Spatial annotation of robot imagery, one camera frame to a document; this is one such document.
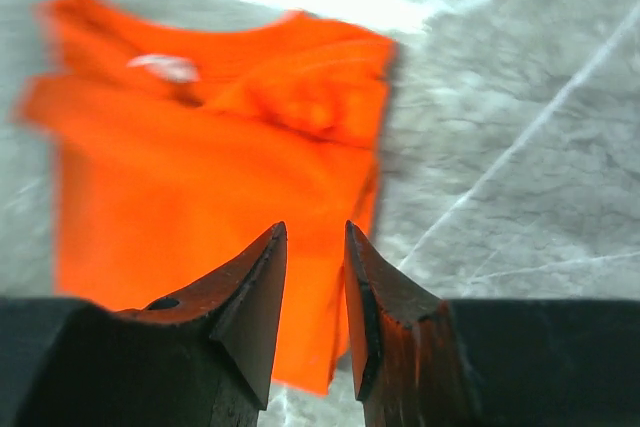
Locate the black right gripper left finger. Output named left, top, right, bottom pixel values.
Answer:
left=1, top=223, right=287, bottom=426

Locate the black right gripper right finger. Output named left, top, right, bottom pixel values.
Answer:
left=344, top=224, right=639, bottom=426

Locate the orange t shirt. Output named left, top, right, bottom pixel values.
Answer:
left=15, top=0, right=394, bottom=395

